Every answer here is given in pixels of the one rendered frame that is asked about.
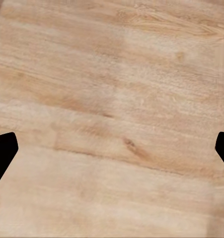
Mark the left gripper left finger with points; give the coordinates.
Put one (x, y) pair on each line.
(8, 150)

